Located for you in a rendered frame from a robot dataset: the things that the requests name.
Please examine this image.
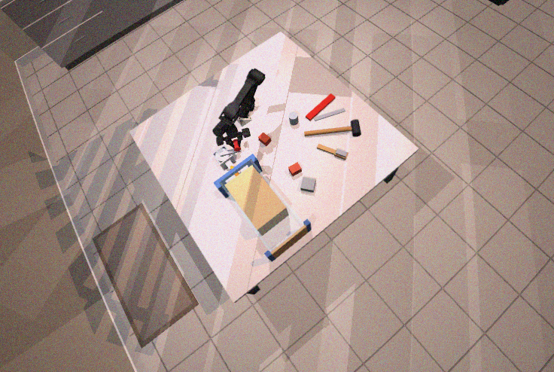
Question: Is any grey flat bar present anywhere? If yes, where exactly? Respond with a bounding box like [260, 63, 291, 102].
[314, 108, 345, 121]

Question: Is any grey cylinder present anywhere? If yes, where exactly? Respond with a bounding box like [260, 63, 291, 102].
[289, 111, 299, 125]

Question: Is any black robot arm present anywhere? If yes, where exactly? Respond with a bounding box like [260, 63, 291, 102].
[212, 69, 265, 137]

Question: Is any red bar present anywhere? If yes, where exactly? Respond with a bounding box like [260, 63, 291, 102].
[306, 93, 336, 120]

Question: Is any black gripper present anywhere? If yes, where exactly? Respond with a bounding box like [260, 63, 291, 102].
[216, 125, 251, 148]

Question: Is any black rubber mallet with wooden handle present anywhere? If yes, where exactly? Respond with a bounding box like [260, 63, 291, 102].
[304, 119, 361, 137]

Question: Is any orange-red cube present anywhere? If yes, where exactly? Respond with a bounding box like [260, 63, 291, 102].
[258, 133, 271, 146]
[288, 163, 302, 176]

